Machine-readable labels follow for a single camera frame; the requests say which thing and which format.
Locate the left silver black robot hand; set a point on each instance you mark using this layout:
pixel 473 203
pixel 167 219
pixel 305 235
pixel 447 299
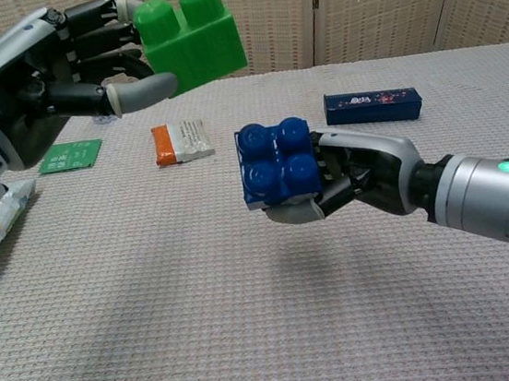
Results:
pixel 5 91

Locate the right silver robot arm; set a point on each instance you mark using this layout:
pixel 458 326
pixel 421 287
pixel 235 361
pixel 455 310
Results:
pixel 488 199

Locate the blue toy brick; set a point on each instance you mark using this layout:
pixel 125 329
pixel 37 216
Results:
pixel 274 165

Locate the beige woven tablecloth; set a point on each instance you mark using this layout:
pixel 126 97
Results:
pixel 203 299

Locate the green toy brick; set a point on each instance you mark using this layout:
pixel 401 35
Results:
pixel 195 44

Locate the woven folding screen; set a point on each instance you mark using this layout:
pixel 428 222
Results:
pixel 352 6

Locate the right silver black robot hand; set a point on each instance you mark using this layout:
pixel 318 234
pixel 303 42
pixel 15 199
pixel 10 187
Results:
pixel 381 161

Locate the dark blue rectangular box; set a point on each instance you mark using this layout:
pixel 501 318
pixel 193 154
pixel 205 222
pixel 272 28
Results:
pixel 372 108

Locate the green flat sachet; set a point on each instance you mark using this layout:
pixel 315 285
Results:
pixel 71 157

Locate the orange and white packet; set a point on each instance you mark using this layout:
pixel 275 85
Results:
pixel 183 141

